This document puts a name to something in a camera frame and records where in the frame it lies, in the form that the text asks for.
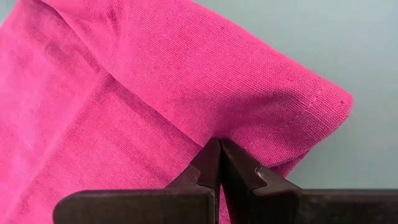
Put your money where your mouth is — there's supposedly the magenta cloth towel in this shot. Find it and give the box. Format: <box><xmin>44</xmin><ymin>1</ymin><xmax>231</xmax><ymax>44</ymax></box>
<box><xmin>0</xmin><ymin>0</ymin><xmax>354</xmax><ymax>224</ymax></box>

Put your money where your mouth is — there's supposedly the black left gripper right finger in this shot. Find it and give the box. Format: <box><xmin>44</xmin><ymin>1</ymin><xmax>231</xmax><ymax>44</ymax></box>
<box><xmin>220</xmin><ymin>138</ymin><xmax>398</xmax><ymax>224</ymax></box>

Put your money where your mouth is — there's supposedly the green table mat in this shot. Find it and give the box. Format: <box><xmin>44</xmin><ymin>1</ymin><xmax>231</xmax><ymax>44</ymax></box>
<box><xmin>0</xmin><ymin>0</ymin><xmax>398</xmax><ymax>191</ymax></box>

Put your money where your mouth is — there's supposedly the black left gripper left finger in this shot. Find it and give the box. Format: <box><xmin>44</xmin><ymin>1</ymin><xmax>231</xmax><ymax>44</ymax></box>
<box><xmin>52</xmin><ymin>138</ymin><xmax>223</xmax><ymax>224</ymax></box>

